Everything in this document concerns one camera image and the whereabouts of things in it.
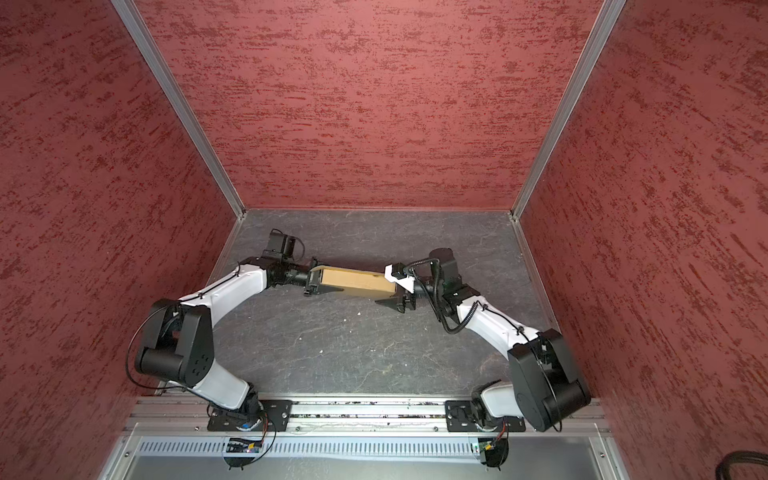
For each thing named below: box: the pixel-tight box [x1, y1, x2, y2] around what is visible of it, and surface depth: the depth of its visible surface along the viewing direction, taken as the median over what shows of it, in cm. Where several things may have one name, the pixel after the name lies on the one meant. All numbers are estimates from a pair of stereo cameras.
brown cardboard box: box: [310, 265, 397, 297], surface depth 77 cm
